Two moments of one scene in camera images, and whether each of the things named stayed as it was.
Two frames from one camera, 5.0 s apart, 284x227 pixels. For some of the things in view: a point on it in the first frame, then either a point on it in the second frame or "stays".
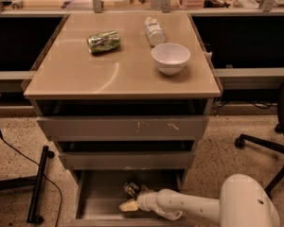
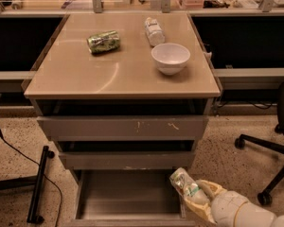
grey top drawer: x=123 y=119 stays
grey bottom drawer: x=100 y=194 stays
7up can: x=131 y=188 to x=186 y=185
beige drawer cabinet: x=126 y=96 stays
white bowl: x=171 y=59 stays
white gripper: x=144 y=200 to x=227 y=207
